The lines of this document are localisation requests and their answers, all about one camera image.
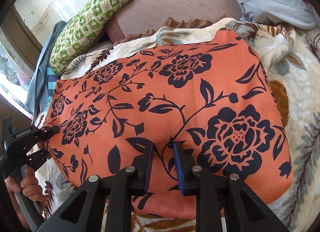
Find green checkered pillow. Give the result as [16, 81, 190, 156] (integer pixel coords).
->
[49, 0, 137, 75]

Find blue striped cloth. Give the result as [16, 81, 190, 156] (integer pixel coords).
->
[45, 68, 57, 113]

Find pink quilted cushion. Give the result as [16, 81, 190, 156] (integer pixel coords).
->
[104, 0, 244, 45]

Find stained glass window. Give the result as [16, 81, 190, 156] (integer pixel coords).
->
[0, 28, 35, 118]

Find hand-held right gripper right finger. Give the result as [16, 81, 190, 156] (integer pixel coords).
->
[172, 142, 298, 232]

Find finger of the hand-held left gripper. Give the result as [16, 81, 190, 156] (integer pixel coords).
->
[34, 125, 61, 143]
[26, 149, 52, 166]

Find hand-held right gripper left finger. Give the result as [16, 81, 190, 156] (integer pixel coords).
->
[49, 143, 154, 232]

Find leaf print blanket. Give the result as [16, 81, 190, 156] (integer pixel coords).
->
[32, 18, 320, 232]

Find brown wooden door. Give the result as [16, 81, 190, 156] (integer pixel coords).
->
[0, 4, 47, 127]

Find orange floral shirt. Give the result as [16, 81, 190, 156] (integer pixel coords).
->
[46, 28, 294, 219]

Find person's left hand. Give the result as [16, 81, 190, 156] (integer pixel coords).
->
[6, 167, 47, 226]

